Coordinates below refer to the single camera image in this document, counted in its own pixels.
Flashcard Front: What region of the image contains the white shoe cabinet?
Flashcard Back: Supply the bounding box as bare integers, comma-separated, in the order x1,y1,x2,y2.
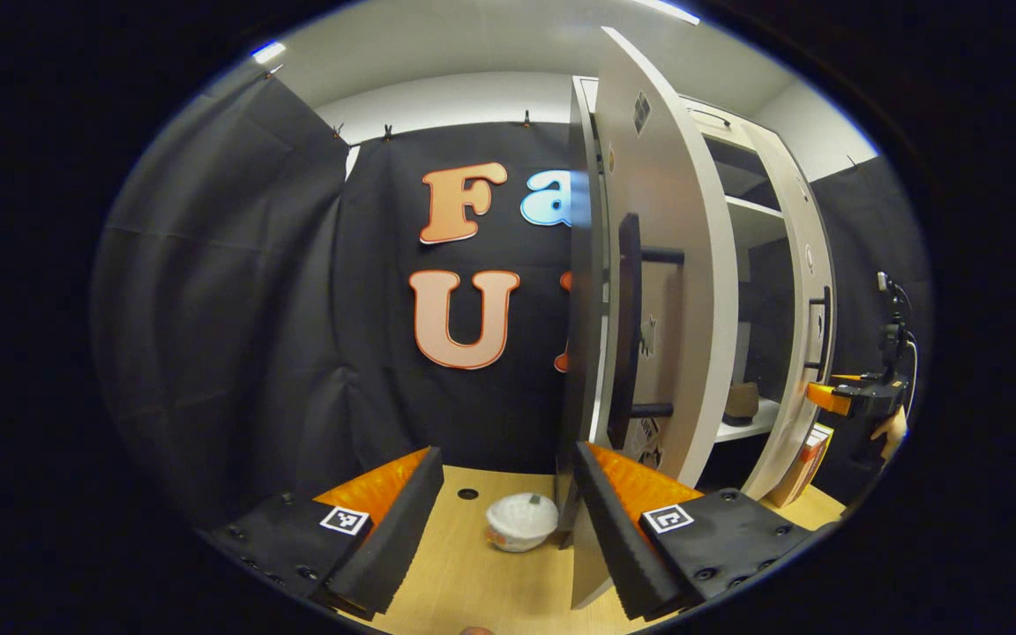
555,75,835,548

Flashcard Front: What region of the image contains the black door handle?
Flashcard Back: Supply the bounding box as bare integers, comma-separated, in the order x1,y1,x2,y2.
607,212,685,451
803,284,833,383

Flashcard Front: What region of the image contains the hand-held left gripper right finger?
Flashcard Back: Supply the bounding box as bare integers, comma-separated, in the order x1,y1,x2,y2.
571,443,835,629

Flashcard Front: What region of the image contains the black backdrop cloth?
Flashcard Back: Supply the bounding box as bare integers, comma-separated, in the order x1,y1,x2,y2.
89,66,932,530

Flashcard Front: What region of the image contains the white cabinet drawer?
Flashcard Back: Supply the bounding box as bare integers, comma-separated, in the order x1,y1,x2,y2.
684,97,773,151

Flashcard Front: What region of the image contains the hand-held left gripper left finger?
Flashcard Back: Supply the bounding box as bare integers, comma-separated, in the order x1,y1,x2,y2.
195,447,445,623

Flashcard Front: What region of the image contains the small cardboard box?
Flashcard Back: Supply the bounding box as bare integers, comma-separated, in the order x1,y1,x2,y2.
768,423,835,509

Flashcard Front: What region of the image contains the white shoe cabinet door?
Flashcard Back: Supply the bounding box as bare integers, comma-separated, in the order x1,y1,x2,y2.
571,26,738,609
742,119,837,502

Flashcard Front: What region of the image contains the brown fuzzy shoe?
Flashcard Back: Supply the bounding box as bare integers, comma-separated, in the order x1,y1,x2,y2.
722,381,760,426

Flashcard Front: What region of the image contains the long ceiling light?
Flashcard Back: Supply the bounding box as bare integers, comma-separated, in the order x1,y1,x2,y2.
631,0,701,26

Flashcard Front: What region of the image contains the white paper bowl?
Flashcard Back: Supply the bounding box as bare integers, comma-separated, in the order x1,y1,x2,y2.
485,492,560,553

